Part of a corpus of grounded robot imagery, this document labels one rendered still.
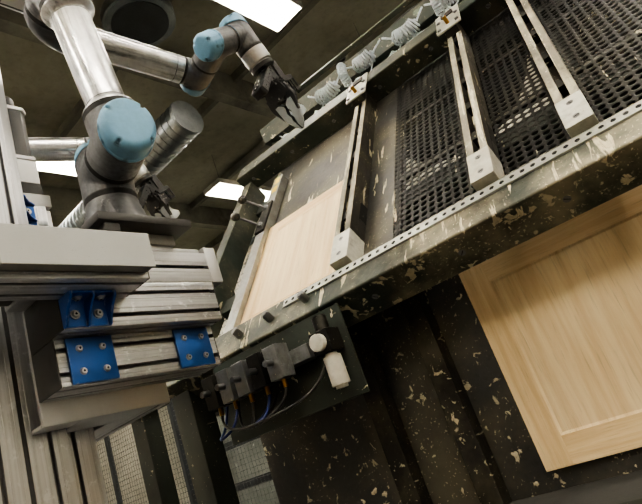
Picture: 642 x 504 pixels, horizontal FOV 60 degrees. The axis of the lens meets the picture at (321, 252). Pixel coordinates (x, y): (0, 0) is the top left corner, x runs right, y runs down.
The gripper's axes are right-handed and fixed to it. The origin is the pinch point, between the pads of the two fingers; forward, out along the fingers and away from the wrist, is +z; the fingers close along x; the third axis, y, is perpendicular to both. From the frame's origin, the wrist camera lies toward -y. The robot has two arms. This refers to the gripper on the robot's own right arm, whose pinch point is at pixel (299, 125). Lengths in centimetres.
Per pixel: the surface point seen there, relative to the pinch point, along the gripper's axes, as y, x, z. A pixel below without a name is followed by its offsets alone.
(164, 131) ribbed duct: 229, 230, -102
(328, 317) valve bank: -25, 13, 47
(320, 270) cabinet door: -3.5, 21.0, 37.9
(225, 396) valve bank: -41, 45, 49
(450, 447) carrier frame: -20, 9, 96
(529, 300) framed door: -6, -28, 72
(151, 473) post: -54, 75, 56
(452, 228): -19, -27, 44
